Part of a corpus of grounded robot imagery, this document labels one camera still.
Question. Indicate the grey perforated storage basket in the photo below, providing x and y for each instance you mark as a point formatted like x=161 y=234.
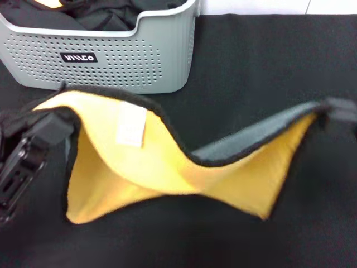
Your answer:
x=125 y=61

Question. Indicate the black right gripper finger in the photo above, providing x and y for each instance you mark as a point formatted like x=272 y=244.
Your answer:
x=347 y=116
x=344 y=104

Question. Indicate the yellow grey towel black edge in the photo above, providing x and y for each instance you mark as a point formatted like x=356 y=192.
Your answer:
x=167 y=173

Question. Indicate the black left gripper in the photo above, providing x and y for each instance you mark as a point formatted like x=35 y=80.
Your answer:
x=19 y=173

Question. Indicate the black cloth pile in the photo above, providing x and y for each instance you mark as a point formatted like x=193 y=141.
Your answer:
x=97 y=16

